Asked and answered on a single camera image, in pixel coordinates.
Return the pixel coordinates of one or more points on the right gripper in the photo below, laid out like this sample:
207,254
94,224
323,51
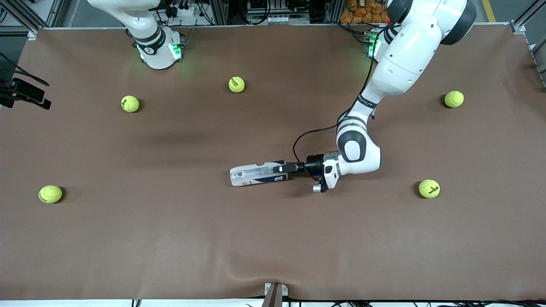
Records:
4,90

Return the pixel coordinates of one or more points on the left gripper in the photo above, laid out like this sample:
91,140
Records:
315,165

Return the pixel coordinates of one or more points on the white blue tennis ball can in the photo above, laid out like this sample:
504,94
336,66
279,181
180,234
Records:
251,175

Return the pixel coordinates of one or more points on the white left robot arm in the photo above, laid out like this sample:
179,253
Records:
405,55

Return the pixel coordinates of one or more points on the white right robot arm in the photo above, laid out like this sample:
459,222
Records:
158,55

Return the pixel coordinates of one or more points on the yellow tennis ball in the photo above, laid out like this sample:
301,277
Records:
236,84
50,194
429,188
130,103
454,99

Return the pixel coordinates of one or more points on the brown table mat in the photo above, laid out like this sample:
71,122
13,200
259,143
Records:
273,234

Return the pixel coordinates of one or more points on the metal table edge clamp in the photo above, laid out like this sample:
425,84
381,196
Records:
275,294

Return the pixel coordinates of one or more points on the long white socket strip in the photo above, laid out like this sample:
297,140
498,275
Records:
277,19

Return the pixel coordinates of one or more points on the white power strip with plugs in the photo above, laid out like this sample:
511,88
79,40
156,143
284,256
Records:
183,10

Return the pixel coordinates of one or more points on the bag of orange items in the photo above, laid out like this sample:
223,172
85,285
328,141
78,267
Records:
362,13

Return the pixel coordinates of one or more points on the aluminium frame profile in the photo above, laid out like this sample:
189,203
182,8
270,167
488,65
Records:
529,15
53,10

